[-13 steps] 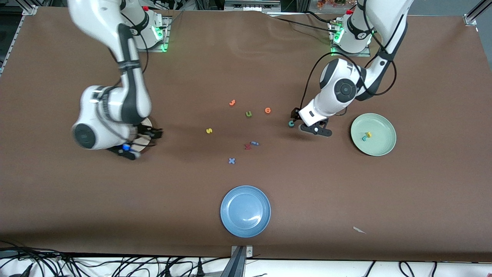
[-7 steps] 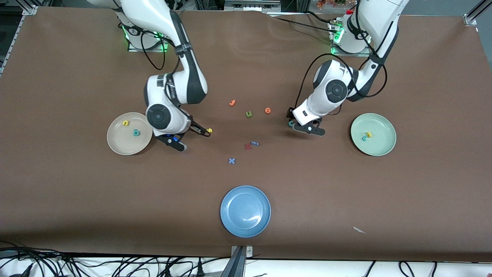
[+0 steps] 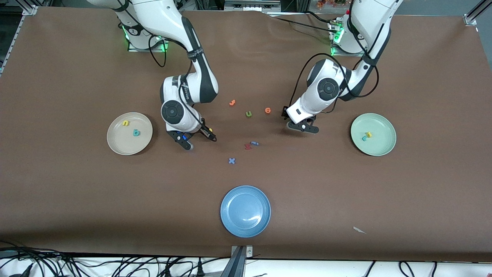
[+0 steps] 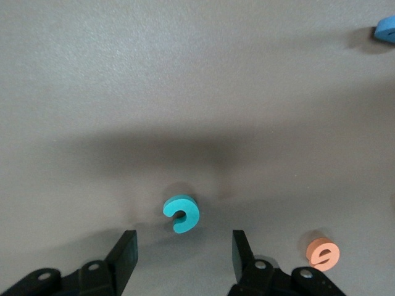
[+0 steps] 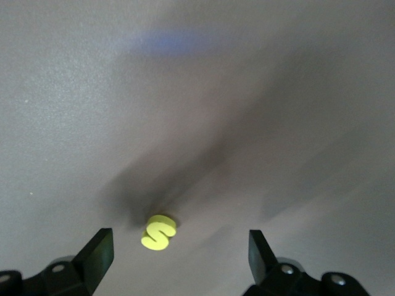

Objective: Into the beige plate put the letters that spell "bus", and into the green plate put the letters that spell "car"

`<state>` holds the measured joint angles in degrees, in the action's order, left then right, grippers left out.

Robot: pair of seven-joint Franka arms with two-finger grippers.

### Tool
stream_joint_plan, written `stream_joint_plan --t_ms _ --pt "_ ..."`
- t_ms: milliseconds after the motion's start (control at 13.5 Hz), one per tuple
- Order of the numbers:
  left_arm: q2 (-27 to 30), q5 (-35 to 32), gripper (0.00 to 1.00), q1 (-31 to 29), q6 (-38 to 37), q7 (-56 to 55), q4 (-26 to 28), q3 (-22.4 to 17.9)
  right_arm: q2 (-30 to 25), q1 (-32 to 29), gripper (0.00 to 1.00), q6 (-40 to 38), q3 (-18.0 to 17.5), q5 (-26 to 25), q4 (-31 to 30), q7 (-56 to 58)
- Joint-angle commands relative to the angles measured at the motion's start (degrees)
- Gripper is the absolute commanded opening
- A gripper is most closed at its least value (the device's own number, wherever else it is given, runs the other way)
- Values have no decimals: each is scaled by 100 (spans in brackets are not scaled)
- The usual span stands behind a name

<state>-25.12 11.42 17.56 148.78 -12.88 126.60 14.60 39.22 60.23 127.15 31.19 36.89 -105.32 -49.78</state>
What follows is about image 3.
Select beige brown plate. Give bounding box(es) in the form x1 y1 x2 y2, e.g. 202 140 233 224
107 112 153 156

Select blue plate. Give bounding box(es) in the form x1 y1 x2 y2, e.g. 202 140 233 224
220 185 271 238

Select light green plate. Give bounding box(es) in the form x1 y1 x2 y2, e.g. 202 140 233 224
350 113 397 157

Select brown table cover sheet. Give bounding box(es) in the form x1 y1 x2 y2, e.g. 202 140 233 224
0 6 492 263

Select grey metal box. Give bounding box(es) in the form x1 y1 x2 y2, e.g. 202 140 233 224
225 0 281 12

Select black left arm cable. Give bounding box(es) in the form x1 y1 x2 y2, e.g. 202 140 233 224
288 15 380 114

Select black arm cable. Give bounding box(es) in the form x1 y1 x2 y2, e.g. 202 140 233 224
288 15 380 114
148 37 218 142

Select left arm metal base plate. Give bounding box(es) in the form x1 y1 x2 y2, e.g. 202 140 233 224
331 19 367 57

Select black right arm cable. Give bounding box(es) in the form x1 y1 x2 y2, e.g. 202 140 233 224
148 37 218 142

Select black base cable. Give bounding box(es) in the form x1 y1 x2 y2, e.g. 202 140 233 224
267 11 339 33

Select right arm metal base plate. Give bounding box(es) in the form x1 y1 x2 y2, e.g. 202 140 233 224
128 37 170 53

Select silver camera mount bracket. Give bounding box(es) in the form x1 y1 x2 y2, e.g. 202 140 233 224
231 245 254 258

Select dark camera mount pole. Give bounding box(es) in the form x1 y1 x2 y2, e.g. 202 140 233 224
221 246 247 277

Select tangled black cables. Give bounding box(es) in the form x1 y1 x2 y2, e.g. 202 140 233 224
0 240 231 277

